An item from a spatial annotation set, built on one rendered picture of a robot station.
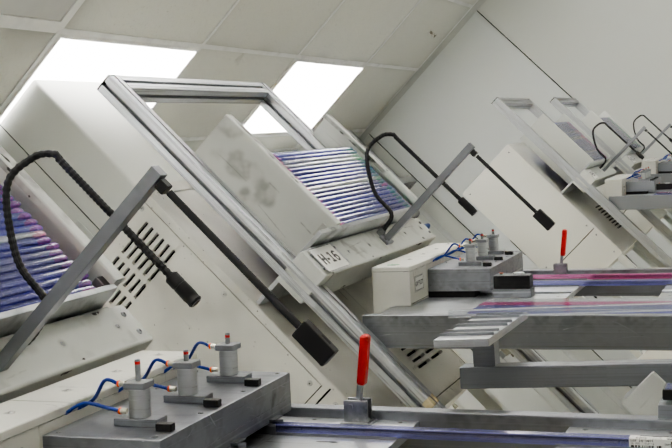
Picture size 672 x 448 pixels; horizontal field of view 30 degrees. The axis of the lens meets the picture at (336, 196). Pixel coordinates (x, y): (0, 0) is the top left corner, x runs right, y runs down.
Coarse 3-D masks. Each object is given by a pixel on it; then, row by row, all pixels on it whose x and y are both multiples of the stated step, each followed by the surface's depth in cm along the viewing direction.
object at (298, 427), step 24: (288, 432) 147; (312, 432) 146; (336, 432) 145; (360, 432) 144; (384, 432) 143; (408, 432) 142; (432, 432) 141; (456, 432) 140; (480, 432) 139; (504, 432) 139; (528, 432) 138; (552, 432) 138
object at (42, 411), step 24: (120, 360) 156; (144, 360) 155; (72, 384) 142; (96, 384) 141; (0, 408) 131; (24, 408) 130; (48, 408) 130; (96, 408) 137; (0, 432) 120; (24, 432) 124; (48, 432) 128
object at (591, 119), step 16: (592, 112) 722; (592, 128) 722; (608, 128) 719; (624, 128) 774; (608, 144) 720; (624, 144) 717; (640, 144) 771; (608, 160) 720; (624, 160) 703; (640, 160) 734; (656, 160) 726; (656, 176) 702; (640, 224) 706; (640, 256) 772
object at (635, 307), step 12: (456, 312) 183; (468, 312) 183; (480, 312) 182; (492, 312) 182; (504, 312) 181; (516, 312) 181; (528, 312) 180; (540, 312) 180; (552, 312) 179; (564, 312) 179; (576, 312) 178; (588, 312) 178; (600, 312) 177; (612, 312) 177
